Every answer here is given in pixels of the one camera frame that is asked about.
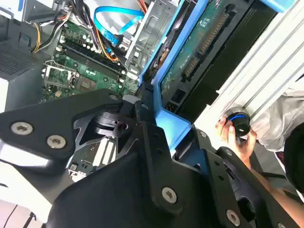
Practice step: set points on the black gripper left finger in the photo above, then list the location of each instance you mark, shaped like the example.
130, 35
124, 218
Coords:
35, 133

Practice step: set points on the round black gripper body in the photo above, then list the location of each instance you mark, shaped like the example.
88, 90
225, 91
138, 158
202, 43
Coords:
111, 202

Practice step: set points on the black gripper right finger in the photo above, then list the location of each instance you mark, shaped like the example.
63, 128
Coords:
231, 216

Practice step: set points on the hard disk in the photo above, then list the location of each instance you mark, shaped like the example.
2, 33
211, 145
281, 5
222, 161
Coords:
185, 57

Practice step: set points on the person's hand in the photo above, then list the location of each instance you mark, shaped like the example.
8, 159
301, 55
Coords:
244, 149

